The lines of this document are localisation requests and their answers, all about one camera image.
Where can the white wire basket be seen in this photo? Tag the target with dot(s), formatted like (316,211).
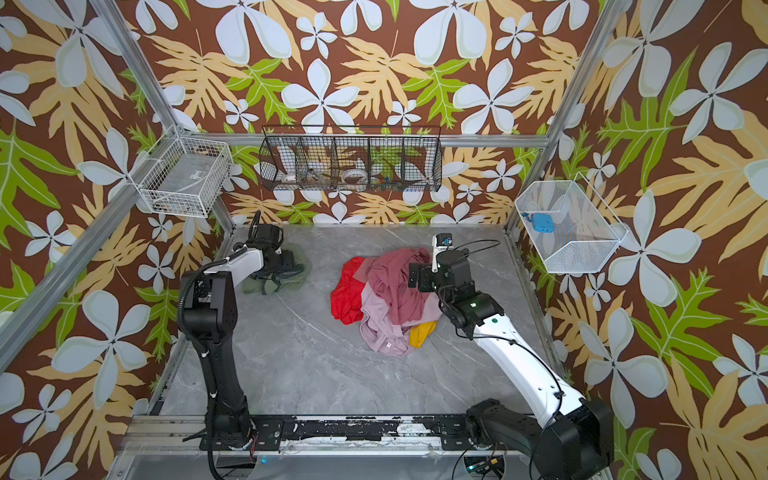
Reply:
(587,233)
(183,174)

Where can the white wire basket right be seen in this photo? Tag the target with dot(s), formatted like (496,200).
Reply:
(587,233)

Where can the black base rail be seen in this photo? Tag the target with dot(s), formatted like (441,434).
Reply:
(444,432)

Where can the red cloth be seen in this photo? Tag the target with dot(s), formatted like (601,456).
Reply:
(346,298)

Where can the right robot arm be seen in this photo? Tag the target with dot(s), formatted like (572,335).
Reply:
(564,435)

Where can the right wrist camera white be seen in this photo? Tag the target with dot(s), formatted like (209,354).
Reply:
(441,242)

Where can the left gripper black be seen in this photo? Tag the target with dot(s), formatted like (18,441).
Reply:
(290,265)

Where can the blue object in basket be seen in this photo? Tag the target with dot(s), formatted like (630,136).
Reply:
(540,222)

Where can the sage green cloth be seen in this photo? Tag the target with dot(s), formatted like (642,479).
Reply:
(293,282)

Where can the dark pink cloth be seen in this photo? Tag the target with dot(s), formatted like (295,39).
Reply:
(388,276)

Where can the white wire basket left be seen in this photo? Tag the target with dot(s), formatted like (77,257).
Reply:
(183,174)

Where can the light pink cloth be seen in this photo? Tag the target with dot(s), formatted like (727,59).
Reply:
(377,330)

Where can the black wire basket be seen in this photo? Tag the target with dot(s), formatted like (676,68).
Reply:
(313,157)

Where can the white bowl in basket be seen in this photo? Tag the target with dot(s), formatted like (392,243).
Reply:
(354,176)

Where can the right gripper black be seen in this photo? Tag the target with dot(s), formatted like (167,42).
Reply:
(424,278)

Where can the yellow cloth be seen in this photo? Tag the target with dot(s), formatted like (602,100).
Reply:
(420,333)

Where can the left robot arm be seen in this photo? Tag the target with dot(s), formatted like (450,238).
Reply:
(208,315)

